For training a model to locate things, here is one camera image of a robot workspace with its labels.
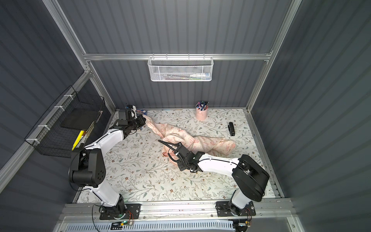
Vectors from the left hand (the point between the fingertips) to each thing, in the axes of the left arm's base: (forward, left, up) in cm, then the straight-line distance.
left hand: (148, 118), depth 92 cm
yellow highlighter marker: (-19, +29, +9) cm, 36 cm away
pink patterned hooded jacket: (-14, -43, -13) cm, 47 cm away
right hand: (-24, -22, -12) cm, 35 cm away
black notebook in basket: (-10, +33, +11) cm, 36 cm away
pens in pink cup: (+15, -37, -4) cm, 40 cm away
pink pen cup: (+13, -36, -11) cm, 40 cm away
